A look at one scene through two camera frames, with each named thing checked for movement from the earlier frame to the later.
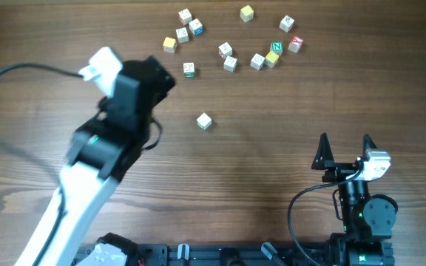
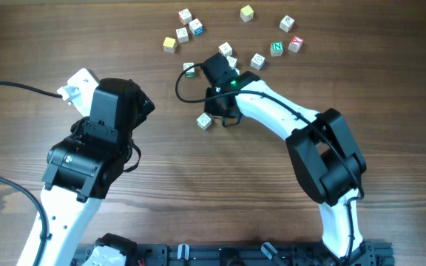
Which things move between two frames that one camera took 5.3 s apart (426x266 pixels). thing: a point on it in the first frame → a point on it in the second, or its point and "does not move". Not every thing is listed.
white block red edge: [182, 35] does not move
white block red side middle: [225, 49] does not move
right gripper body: [339, 172] → [215, 108]
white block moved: [204, 121] does not move
